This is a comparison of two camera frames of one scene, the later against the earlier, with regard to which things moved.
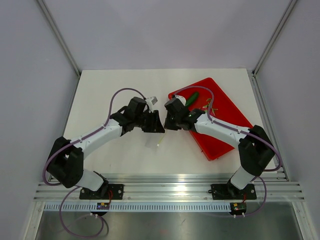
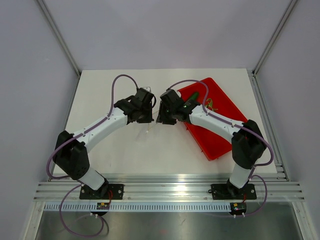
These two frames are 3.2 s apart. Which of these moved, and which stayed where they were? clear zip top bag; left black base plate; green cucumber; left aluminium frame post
Moved: clear zip top bag
Stayed: left aluminium frame post; green cucumber; left black base plate
